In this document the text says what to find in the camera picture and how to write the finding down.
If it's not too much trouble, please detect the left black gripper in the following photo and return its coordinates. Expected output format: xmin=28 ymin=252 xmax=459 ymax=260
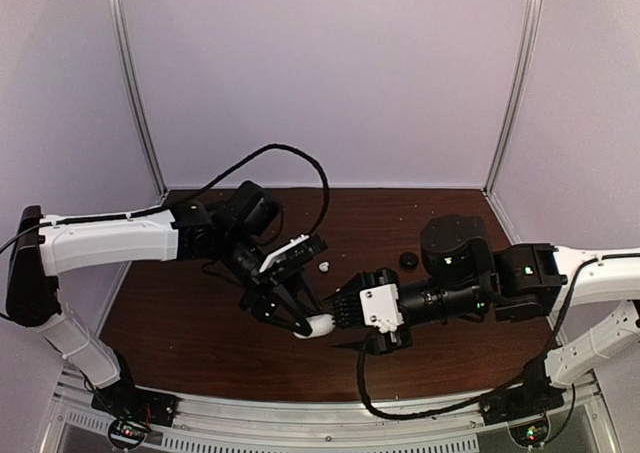
xmin=221 ymin=227 xmax=327 ymax=336

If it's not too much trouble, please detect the right black camera cable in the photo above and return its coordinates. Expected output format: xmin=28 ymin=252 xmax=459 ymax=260
xmin=355 ymin=257 xmax=601 ymax=421

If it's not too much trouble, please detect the right aluminium frame post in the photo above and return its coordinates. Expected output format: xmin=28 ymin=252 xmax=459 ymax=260
xmin=483 ymin=0 xmax=544 ymax=197

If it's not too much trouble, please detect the left black camera cable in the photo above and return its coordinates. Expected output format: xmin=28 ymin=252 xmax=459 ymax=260
xmin=49 ymin=142 xmax=331 ymax=234

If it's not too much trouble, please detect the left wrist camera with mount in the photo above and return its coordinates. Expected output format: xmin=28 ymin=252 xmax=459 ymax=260
xmin=258 ymin=234 xmax=327 ymax=274

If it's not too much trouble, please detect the aluminium frame post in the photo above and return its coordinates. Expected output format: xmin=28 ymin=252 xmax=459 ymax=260
xmin=107 ymin=0 xmax=168 ymax=197
xmin=483 ymin=0 xmax=544 ymax=197

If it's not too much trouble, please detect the left aluminium frame post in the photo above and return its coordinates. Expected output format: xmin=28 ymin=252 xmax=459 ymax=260
xmin=107 ymin=0 xmax=168 ymax=197

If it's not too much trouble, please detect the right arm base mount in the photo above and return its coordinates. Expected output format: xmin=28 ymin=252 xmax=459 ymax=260
xmin=479 ymin=385 xmax=565 ymax=450

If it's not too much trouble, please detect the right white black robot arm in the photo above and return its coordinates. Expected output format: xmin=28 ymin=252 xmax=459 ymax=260
xmin=326 ymin=214 xmax=639 ymax=415

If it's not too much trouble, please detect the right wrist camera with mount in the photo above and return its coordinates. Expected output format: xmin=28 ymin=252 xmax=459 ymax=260
xmin=360 ymin=284 xmax=404 ymax=334

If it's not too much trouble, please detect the black earbud charging case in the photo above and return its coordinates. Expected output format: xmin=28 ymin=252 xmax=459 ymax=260
xmin=398 ymin=251 xmax=420 ymax=271

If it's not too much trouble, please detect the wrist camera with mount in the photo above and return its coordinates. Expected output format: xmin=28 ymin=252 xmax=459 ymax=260
xmin=360 ymin=284 xmax=404 ymax=334
xmin=258 ymin=234 xmax=327 ymax=274

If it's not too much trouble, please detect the white earbud charging case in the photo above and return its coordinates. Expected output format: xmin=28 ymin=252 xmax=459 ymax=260
xmin=294 ymin=313 xmax=335 ymax=340

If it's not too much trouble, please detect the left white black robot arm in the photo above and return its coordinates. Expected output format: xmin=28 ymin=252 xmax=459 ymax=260
xmin=4 ymin=181 xmax=334 ymax=417

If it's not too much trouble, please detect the black camera cable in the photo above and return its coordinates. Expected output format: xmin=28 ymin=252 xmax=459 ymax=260
xmin=355 ymin=257 xmax=601 ymax=421
xmin=49 ymin=142 xmax=331 ymax=234

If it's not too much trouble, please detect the front aluminium rail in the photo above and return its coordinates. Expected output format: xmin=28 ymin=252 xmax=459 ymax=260
xmin=49 ymin=362 xmax=616 ymax=453

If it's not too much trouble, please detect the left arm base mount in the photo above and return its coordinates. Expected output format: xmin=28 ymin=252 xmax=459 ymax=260
xmin=91 ymin=388 xmax=179 ymax=451

